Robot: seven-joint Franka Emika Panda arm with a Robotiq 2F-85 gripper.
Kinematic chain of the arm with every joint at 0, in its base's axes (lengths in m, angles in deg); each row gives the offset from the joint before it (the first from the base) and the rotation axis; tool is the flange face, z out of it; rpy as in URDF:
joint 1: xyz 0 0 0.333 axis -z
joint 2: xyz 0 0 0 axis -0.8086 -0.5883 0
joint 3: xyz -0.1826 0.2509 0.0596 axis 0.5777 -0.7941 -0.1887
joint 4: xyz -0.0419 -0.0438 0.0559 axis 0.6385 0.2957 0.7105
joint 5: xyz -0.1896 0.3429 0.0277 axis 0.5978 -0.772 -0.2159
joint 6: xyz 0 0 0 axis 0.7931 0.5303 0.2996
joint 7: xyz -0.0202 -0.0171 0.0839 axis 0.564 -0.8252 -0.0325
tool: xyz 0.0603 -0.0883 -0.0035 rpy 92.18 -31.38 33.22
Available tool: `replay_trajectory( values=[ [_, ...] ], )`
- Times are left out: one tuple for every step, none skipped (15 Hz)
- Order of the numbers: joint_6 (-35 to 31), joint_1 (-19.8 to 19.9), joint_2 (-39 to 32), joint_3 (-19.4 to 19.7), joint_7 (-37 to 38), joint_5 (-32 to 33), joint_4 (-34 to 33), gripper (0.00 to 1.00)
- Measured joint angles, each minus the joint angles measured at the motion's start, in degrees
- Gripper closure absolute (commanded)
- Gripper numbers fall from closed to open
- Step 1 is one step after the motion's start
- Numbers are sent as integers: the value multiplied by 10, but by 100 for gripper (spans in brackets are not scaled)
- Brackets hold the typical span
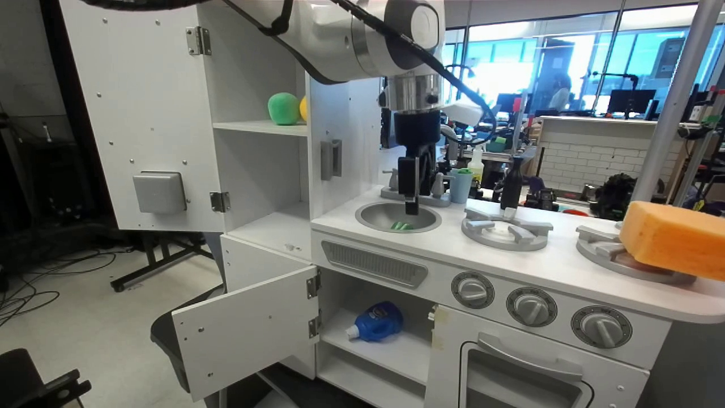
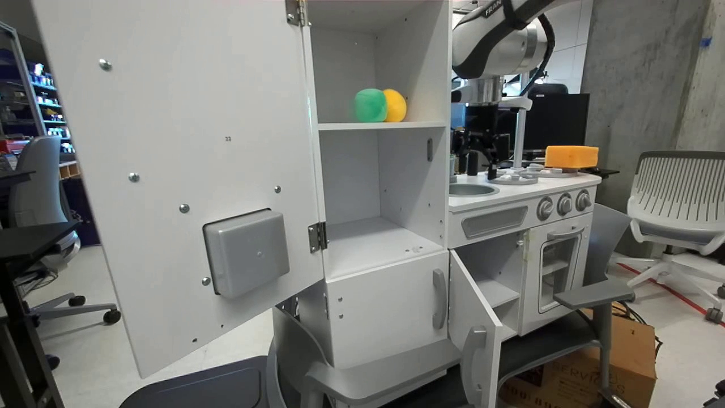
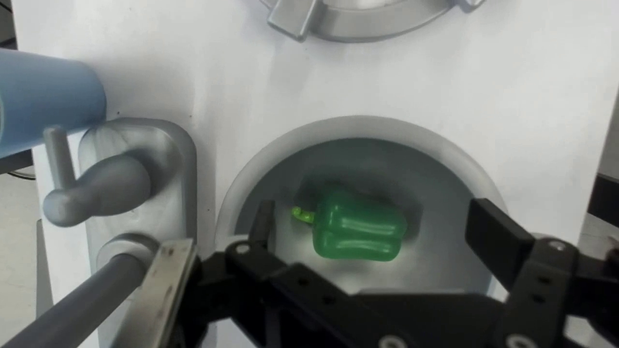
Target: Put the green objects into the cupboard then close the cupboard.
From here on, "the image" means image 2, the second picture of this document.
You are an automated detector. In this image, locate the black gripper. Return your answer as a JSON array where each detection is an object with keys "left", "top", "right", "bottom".
[{"left": 452, "top": 129, "right": 512, "bottom": 180}]

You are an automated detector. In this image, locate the green ball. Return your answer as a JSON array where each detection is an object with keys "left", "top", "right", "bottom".
[{"left": 354, "top": 86, "right": 389, "bottom": 124}]

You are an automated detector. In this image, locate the tall white cupboard door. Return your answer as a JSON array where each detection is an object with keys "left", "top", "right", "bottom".
[{"left": 30, "top": 0, "right": 329, "bottom": 380}]

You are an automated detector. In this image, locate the silver sink basin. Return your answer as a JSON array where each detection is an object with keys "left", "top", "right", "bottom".
[{"left": 449, "top": 180, "right": 503, "bottom": 200}]

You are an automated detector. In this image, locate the grey stove burner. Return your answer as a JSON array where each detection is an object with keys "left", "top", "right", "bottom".
[{"left": 488, "top": 167, "right": 542, "bottom": 185}]

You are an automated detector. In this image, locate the grey metal pole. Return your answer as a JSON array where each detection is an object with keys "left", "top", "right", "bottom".
[{"left": 512, "top": 108, "right": 527, "bottom": 173}]

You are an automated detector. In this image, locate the black computer monitor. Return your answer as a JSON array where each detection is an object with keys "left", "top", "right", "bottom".
[{"left": 522, "top": 90, "right": 590, "bottom": 153}]

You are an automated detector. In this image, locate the orange sponge block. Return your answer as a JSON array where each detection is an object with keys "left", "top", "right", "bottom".
[{"left": 544, "top": 143, "right": 601, "bottom": 172}]

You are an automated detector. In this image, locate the yellow ball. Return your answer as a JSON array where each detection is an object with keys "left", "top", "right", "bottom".
[{"left": 382, "top": 86, "right": 410, "bottom": 124}]

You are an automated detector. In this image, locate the white oven door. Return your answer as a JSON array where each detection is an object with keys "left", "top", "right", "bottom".
[{"left": 527, "top": 217, "right": 593, "bottom": 325}]

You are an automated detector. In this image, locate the narrow white cabinet door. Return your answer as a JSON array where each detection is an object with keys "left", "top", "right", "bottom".
[{"left": 449, "top": 247, "right": 505, "bottom": 408}]

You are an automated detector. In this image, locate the white toy kitchen unit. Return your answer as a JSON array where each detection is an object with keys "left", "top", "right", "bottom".
[{"left": 269, "top": 0, "right": 606, "bottom": 408}]

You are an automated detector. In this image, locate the grey metal stand table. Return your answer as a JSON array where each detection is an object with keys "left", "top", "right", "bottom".
[{"left": 552, "top": 278, "right": 636, "bottom": 404}]

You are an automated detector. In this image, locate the wide white cabinet door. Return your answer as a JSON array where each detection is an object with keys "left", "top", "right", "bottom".
[{"left": 324, "top": 252, "right": 449, "bottom": 370}]

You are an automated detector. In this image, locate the metal door hinge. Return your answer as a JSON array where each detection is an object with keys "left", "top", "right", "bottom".
[
  {"left": 305, "top": 219, "right": 330, "bottom": 254},
  {"left": 282, "top": 0, "right": 310, "bottom": 30}
]

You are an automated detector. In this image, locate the grey mesh office chair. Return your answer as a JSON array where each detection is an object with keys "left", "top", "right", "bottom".
[{"left": 622, "top": 146, "right": 725, "bottom": 324}]

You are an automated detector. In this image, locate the brown cardboard box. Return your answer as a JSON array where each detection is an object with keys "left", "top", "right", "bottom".
[{"left": 500, "top": 313, "right": 656, "bottom": 408}]

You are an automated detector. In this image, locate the dark round seat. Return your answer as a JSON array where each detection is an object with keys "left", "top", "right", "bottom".
[{"left": 119, "top": 353, "right": 269, "bottom": 408}]

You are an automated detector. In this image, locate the storage shelf with items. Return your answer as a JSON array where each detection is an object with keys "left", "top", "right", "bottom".
[{"left": 0, "top": 19, "right": 77, "bottom": 184}]

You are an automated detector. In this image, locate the grey padded office chair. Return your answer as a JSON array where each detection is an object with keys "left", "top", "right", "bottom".
[{"left": 0, "top": 134, "right": 121, "bottom": 325}]

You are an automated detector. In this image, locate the black cable conduit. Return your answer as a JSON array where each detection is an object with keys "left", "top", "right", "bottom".
[{"left": 496, "top": 0, "right": 559, "bottom": 77}]

